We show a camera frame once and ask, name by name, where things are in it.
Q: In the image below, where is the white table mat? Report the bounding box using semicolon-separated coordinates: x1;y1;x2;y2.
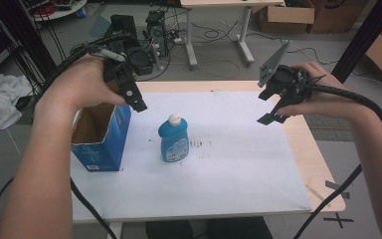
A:
70;91;312;223

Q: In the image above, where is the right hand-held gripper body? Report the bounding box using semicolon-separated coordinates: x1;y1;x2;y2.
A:
258;39;312;106

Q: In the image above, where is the black floor cable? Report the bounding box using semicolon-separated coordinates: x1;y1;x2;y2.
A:
192;19;243;43

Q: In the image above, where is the black metal stand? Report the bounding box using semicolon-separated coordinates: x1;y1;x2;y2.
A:
0;0;58;81

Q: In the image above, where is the blue bottle with white cap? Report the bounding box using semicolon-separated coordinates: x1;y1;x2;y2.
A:
157;113;190;163

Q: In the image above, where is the round white table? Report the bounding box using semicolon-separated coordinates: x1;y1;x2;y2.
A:
19;0;88;23

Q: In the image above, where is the blue cardboard box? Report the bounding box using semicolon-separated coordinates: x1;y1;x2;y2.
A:
70;103;132;173

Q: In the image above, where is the black metal post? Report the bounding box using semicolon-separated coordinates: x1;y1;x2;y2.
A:
331;0;382;84

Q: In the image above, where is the white cable plug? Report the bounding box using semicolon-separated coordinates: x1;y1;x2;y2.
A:
99;48;127;63

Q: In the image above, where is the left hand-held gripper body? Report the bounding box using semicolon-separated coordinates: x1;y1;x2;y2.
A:
102;46;154;88

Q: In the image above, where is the person's right hand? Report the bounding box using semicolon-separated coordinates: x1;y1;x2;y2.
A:
277;61;362;122

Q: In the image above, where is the small brown cardboard box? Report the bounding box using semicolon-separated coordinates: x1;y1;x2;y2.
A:
258;4;316;34

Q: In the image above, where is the person's left hand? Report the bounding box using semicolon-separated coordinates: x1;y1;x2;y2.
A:
34;54;127;118

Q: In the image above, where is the large brown cardboard box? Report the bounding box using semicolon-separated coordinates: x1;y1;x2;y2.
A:
307;0;369;34

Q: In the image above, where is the black box device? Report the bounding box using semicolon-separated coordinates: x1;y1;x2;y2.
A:
109;14;137;41

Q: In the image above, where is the wooden table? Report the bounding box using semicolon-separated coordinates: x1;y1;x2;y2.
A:
71;80;346;239

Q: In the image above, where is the white-legged desk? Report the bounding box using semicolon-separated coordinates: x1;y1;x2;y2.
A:
179;0;286;71

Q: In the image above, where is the white cloth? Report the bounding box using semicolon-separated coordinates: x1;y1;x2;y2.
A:
0;73;34;133

